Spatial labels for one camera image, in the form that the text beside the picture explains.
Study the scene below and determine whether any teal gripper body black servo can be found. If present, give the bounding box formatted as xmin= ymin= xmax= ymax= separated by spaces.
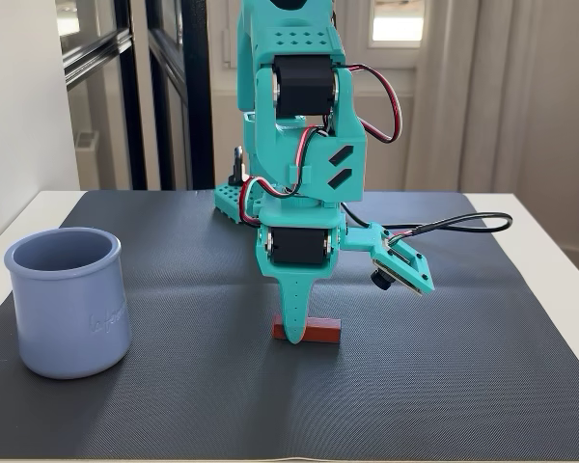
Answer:
xmin=258 ymin=206 xmax=345 ymax=265

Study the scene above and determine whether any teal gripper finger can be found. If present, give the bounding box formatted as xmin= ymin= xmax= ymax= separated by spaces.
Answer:
xmin=255 ymin=226 xmax=343 ymax=345

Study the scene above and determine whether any red wooden block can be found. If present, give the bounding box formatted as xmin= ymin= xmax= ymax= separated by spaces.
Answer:
xmin=272 ymin=315 xmax=343 ymax=344

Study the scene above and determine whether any teal robot base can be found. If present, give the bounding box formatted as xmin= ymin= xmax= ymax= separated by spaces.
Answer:
xmin=214 ymin=185 xmax=262 ymax=226

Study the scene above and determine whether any blue ceramic pot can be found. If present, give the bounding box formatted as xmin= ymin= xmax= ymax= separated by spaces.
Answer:
xmin=3 ymin=227 xmax=133 ymax=380

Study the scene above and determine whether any dark grey mat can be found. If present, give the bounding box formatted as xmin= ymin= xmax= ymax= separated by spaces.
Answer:
xmin=0 ymin=189 xmax=579 ymax=459

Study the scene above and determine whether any black framed glass door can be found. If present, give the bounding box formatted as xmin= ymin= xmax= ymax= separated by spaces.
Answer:
xmin=55 ymin=0 xmax=217 ymax=192

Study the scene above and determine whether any beige curtain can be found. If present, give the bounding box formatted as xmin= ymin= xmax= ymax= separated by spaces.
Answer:
xmin=404 ymin=0 xmax=532 ymax=194

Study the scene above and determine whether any red black white servo wire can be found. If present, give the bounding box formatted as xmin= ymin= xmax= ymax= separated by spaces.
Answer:
xmin=345 ymin=64 xmax=404 ymax=145
xmin=238 ymin=124 xmax=322 ymax=227

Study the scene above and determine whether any wrist camera board teal mount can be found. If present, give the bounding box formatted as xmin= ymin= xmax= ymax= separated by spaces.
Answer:
xmin=342 ymin=221 xmax=436 ymax=298

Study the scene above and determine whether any black camera cable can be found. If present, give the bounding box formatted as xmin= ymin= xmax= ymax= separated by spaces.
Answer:
xmin=340 ymin=202 xmax=514 ymax=240

